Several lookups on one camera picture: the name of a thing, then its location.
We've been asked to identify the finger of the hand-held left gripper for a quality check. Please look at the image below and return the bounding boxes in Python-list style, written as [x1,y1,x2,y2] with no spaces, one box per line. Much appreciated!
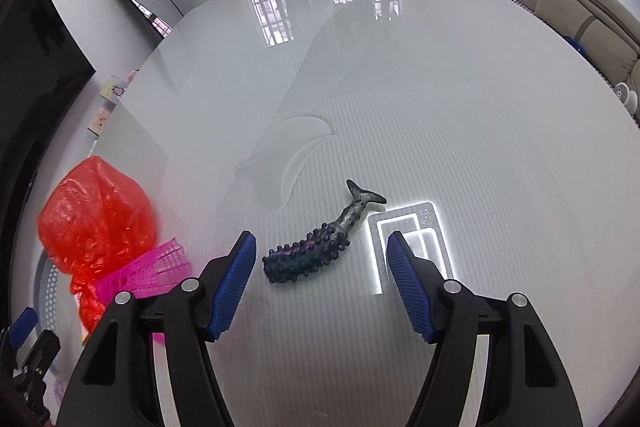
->
[0,307,62,413]

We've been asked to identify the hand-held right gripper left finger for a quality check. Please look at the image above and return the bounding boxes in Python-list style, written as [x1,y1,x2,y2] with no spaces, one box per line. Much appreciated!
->
[55,231,257,427]

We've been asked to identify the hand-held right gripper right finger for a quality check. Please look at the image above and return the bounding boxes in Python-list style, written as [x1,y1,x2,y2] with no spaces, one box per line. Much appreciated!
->
[386,231,583,427]

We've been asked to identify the grey perforated laundry basket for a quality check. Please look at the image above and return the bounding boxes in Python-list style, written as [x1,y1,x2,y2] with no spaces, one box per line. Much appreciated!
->
[30,252,96,403]

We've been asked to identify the dark bumpy whale toy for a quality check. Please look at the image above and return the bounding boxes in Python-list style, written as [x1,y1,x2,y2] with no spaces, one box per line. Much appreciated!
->
[262,179,387,285]

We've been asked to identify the pink plastic shuttlecock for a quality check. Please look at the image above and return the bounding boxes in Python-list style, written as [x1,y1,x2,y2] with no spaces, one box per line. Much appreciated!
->
[95,237,193,345]

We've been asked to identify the red plastic bag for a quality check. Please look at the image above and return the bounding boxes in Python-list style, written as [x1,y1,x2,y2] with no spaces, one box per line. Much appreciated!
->
[38,156,160,335]

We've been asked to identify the white round fan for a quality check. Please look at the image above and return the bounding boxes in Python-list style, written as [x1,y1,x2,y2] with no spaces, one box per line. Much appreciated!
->
[612,82,640,114]

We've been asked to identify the baby photo frame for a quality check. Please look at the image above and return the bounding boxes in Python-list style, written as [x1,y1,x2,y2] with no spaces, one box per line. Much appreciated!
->
[101,76,128,100]

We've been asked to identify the black wall television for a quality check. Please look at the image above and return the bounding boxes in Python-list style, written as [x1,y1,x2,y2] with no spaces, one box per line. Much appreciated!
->
[0,0,97,208]

